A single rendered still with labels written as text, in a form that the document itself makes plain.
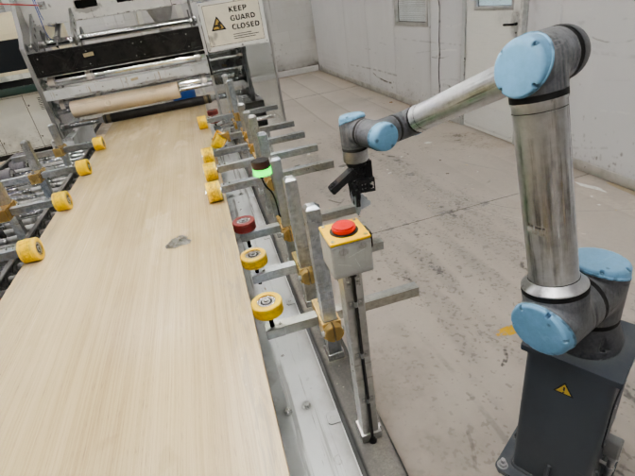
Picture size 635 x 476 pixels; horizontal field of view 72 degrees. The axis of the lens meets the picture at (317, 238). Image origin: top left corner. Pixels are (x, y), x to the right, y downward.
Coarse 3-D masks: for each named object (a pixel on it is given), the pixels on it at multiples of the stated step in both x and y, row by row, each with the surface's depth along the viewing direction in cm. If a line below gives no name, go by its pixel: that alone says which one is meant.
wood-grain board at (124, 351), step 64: (128, 128) 312; (192, 128) 285; (128, 192) 197; (192, 192) 186; (64, 256) 150; (128, 256) 144; (192, 256) 138; (0, 320) 121; (64, 320) 117; (128, 320) 113; (192, 320) 109; (0, 384) 99; (64, 384) 96; (128, 384) 93; (192, 384) 91; (256, 384) 88; (0, 448) 83; (64, 448) 81; (128, 448) 79; (192, 448) 78; (256, 448) 76
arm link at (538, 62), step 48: (528, 48) 84; (576, 48) 87; (528, 96) 88; (528, 144) 92; (528, 192) 96; (528, 240) 102; (576, 240) 99; (528, 288) 106; (576, 288) 100; (528, 336) 109; (576, 336) 101
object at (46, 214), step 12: (12, 156) 315; (84, 156) 287; (0, 168) 292; (72, 180) 254; (48, 216) 210; (36, 228) 193; (0, 264) 219; (12, 264) 168; (0, 276) 157; (0, 288) 155
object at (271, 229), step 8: (336, 208) 162; (344, 208) 161; (352, 208) 162; (328, 216) 161; (336, 216) 162; (272, 224) 158; (256, 232) 156; (264, 232) 157; (272, 232) 157; (248, 240) 156
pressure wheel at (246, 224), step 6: (240, 216) 157; (246, 216) 156; (252, 216) 155; (234, 222) 153; (240, 222) 153; (246, 222) 152; (252, 222) 152; (234, 228) 152; (240, 228) 151; (246, 228) 151; (252, 228) 153
